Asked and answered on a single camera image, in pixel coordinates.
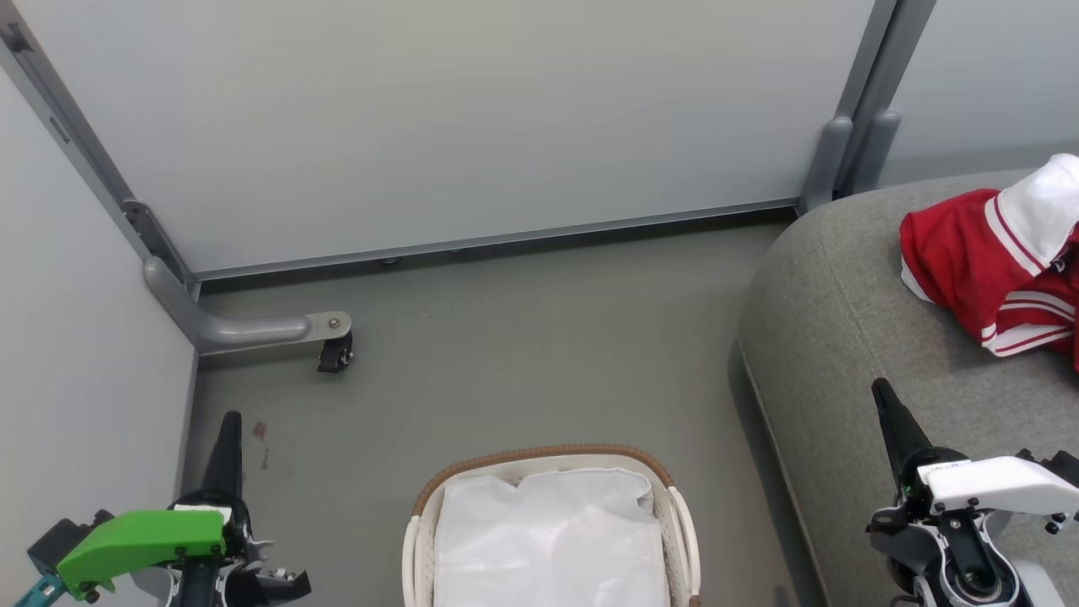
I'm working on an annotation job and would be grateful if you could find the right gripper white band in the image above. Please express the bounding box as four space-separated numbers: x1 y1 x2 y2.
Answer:
868 378 1079 591

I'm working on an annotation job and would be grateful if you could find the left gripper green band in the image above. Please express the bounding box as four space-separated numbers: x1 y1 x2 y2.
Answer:
57 411 311 607

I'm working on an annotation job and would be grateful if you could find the red and white jersey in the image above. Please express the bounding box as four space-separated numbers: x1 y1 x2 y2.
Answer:
899 153 1079 373

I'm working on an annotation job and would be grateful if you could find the white laundry basket brown rim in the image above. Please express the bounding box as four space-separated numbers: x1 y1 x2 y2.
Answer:
402 444 702 607

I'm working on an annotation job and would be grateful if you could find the white cloth in basket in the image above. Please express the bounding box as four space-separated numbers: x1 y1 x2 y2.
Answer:
432 468 672 607

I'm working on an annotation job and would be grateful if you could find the grey fabric sofa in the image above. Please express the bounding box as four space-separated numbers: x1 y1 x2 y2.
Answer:
738 164 1079 607

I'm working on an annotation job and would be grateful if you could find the black caster wheel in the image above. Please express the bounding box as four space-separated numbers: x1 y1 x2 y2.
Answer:
317 332 356 374

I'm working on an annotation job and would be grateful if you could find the grey partition foot bracket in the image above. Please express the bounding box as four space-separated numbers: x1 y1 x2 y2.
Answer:
143 256 353 357

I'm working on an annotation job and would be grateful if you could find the grey double partition post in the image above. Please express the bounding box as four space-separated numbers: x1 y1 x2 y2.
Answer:
797 0 938 217

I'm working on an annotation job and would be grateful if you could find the grey corner partition post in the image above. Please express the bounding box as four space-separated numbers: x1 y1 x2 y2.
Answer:
0 17 201 298

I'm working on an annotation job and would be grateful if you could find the aluminium partition bottom rail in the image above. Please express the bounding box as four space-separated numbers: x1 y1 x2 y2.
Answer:
192 197 802 284

